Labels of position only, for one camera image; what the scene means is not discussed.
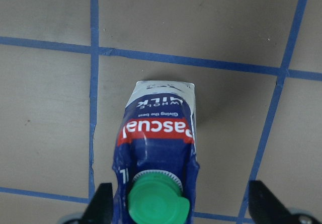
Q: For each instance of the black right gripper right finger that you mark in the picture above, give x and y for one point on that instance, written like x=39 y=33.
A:
x=265 y=207

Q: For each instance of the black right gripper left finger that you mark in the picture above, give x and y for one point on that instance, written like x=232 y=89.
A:
x=100 y=209

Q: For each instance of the blue white milk carton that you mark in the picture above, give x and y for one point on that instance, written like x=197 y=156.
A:
x=155 y=155

